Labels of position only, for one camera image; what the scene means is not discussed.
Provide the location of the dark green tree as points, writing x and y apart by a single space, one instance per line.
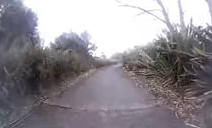
72 41

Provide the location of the dense green bushes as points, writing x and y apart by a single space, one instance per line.
24 66

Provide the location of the flax bushes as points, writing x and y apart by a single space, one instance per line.
180 56

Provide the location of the bare tree trunks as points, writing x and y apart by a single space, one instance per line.
167 15

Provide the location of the dry leaf litter verge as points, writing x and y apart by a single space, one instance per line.
164 91

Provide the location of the grey asphalt path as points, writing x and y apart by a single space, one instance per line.
107 93

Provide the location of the dirt and leaf verge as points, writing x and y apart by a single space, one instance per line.
44 100

